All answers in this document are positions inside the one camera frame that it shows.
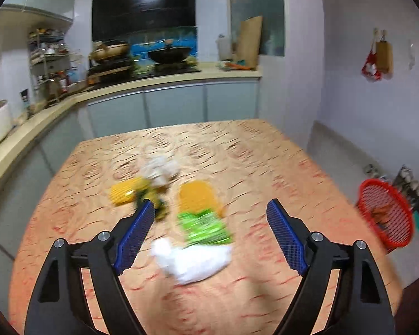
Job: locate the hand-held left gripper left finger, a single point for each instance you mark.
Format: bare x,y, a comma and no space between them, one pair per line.
134,237

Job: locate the green snack packet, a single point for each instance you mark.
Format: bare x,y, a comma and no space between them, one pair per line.
202,226

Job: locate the black wok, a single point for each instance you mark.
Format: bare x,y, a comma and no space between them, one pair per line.
169,55

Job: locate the frosted glass window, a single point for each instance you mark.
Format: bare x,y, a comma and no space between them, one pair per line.
256,7

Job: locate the black gas stove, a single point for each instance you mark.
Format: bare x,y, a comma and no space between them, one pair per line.
125,71

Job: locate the red hanging decoration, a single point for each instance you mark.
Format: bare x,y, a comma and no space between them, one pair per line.
370,69

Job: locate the small yellow foam net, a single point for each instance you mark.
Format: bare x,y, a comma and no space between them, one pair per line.
125,192

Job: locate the wooden cutting board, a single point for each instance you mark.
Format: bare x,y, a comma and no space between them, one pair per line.
248,42

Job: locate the metal spice rack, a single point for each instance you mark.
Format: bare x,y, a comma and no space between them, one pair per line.
50,62

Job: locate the grey kitchen counter cabinet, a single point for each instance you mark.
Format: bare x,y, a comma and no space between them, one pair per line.
174,101

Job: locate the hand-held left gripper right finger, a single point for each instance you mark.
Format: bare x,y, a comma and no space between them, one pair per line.
288,237

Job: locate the clear plastic bottle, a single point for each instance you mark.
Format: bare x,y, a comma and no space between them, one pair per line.
224,49

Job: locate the white wall intercom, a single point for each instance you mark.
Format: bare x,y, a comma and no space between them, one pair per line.
411,56

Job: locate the large yellow foam net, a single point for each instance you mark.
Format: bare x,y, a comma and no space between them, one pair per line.
197,195

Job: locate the beige slipper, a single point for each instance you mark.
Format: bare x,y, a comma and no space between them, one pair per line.
377,173
369,169

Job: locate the blue backsplash panel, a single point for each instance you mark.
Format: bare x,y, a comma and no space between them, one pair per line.
167,38

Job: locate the white crumpled tissue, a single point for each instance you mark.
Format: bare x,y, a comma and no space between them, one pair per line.
192,261

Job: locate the crumpled pale paper ball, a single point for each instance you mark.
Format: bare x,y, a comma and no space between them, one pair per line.
159,169

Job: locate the red plastic mesh basket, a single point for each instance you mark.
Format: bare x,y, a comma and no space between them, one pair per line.
403,230

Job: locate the rose patterned tablecloth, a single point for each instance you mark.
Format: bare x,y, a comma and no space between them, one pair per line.
265,167

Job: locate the brown hanging paper bag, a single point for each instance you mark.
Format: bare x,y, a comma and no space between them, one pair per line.
384,57

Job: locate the black range hood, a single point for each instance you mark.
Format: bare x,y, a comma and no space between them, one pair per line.
143,7

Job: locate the orange and teal utensils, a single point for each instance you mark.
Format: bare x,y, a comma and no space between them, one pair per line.
237,65

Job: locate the golden cooking pot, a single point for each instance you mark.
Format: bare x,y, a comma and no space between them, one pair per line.
108,51

